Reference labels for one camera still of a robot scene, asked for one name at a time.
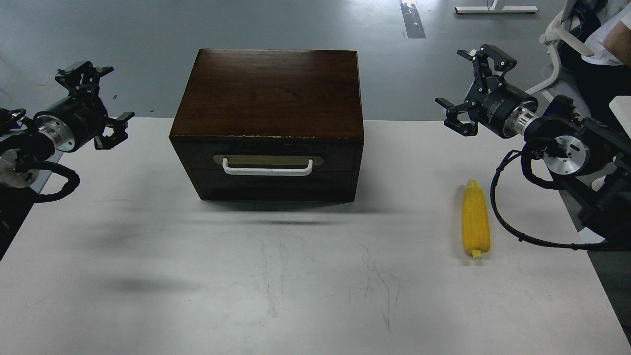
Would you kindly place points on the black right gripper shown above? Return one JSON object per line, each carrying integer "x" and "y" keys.
{"x": 503, "y": 111}

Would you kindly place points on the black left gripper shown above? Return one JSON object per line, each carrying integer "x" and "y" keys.
{"x": 73, "y": 121}

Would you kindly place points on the yellow corn cob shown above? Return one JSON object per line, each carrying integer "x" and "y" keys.
{"x": 475, "y": 230}

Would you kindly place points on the wooden drawer with white handle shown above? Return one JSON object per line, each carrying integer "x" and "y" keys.
{"x": 324, "y": 171}

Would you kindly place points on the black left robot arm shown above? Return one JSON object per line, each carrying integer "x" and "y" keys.
{"x": 29, "y": 175}

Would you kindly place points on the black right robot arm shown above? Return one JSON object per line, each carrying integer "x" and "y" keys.
{"x": 562, "y": 151}

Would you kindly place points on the dark wooden drawer cabinet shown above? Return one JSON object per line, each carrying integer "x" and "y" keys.
{"x": 276, "y": 96}

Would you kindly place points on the white table leg base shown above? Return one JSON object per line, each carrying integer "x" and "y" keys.
{"x": 496, "y": 7}

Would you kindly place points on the seated person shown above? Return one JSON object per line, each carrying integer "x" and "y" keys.
{"x": 607, "y": 74}

